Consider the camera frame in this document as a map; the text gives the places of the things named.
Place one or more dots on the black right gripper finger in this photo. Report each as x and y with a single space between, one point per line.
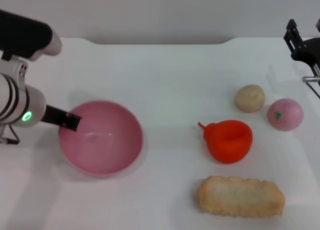
293 37
318 25

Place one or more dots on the pink toy peach bun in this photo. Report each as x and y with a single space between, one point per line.
286 115

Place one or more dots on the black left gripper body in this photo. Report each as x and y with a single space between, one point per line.
53 116

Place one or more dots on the golden toy bread slice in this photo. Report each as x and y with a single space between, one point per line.
240 196

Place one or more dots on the beige toy bun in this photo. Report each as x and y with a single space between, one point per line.
250 98

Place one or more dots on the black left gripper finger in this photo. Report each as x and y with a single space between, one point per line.
72 121

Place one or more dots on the pink plastic bowl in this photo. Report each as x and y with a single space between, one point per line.
107 145

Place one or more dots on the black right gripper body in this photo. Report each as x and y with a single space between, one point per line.
310 50

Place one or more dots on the red toy pepper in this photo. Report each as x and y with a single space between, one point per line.
227 142

